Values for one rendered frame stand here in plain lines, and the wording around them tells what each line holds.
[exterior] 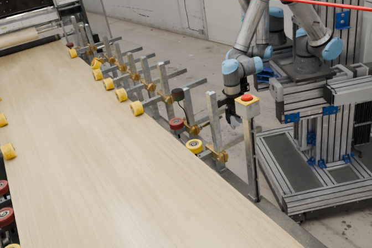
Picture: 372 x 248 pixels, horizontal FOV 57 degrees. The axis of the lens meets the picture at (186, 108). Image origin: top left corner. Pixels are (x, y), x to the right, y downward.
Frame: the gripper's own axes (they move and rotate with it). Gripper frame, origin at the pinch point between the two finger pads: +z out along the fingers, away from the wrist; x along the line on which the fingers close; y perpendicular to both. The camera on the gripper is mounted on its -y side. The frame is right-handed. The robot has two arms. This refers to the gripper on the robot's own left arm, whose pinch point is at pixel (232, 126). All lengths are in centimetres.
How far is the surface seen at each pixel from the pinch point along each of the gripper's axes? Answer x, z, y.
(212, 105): -11.5, -18.0, -2.1
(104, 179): -58, 2, -32
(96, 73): 17, -4, -128
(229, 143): -1.0, 10.6, -2.6
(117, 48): 34, -18, -118
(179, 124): -7.1, 1.7, -29.2
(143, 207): -62, 2, -5
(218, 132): -10.3, -2.7, -1.6
